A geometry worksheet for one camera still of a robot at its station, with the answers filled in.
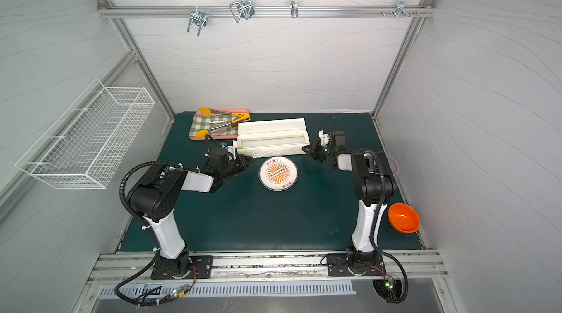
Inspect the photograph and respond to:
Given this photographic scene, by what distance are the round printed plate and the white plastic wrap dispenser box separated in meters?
0.05

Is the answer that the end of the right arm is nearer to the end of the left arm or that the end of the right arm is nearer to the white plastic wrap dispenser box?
the white plastic wrap dispenser box

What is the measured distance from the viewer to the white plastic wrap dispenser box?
976 millimetres

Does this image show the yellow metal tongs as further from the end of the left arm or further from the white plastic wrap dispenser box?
the end of the left arm

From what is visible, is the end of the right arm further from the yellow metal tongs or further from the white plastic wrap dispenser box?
the yellow metal tongs

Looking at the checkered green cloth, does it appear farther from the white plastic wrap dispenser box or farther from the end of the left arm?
the end of the left arm

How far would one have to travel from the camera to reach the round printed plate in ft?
3.11

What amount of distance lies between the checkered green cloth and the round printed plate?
0.73 ft

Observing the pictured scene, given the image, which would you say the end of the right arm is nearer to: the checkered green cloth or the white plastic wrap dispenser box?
the white plastic wrap dispenser box

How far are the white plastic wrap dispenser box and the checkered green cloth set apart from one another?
0.21 ft

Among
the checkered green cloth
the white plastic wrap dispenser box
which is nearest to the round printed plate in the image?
the white plastic wrap dispenser box

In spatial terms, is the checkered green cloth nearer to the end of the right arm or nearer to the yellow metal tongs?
the yellow metal tongs

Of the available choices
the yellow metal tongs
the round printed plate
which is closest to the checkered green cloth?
the yellow metal tongs

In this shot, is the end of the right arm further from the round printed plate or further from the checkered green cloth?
the checkered green cloth

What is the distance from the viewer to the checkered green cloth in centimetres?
111
